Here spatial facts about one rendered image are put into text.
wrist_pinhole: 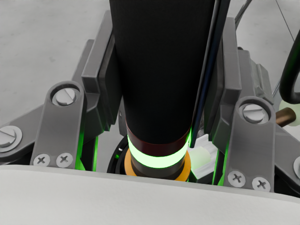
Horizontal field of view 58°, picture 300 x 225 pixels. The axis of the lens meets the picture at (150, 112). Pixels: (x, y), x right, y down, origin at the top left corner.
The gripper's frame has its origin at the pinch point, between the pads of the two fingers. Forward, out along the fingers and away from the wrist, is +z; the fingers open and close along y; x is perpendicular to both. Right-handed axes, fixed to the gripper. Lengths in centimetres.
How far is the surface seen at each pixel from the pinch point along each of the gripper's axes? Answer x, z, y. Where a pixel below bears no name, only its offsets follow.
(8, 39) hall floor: -151, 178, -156
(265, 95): -36, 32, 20
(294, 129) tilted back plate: -37, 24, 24
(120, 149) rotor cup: -30.7, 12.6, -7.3
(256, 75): -35, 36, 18
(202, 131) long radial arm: -39.5, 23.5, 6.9
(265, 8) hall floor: -152, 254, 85
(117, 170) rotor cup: -30.1, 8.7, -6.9
